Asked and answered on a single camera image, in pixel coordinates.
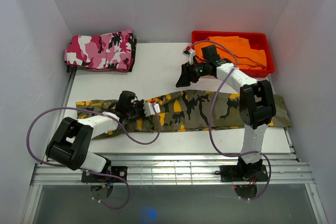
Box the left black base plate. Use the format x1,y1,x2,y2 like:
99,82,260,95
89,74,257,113
81,166,128,184

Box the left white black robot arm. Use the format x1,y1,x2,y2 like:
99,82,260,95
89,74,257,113
46,91,145,182

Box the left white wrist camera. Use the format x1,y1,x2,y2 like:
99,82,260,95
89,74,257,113
143,100,161,117

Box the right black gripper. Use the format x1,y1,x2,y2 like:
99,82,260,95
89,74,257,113
175,60,208,88

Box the aluminium rail frame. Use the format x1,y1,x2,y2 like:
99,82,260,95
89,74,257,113
22,71,328,224

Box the pink camouflage folded trousers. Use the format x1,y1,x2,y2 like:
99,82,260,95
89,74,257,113
64,29,137,72

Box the yellow camouflage trousers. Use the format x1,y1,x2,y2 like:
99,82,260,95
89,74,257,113
76,90,292,139

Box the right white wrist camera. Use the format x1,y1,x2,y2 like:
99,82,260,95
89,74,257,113
182,46,202,65

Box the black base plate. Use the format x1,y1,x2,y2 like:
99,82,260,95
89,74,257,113
218,165,269,183
81,166,128,184

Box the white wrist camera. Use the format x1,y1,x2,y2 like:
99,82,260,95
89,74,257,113
143,100,161,117
182,46,202,65

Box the orange cloth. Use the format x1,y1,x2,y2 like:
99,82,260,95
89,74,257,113
194,36,267,70

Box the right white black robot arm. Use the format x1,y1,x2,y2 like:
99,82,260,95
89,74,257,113
176,42,276,185

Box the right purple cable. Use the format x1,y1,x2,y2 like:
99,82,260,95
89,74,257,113
190,40,271,201

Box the purple cable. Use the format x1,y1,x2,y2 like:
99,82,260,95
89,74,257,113
26,103,161,209
190,40,271,201

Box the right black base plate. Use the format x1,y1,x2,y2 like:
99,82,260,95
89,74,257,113
218,165,269,183

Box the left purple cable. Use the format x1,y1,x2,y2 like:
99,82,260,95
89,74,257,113
26,103,161,209

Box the red plastic bin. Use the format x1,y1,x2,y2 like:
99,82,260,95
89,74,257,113
191,30,275,78

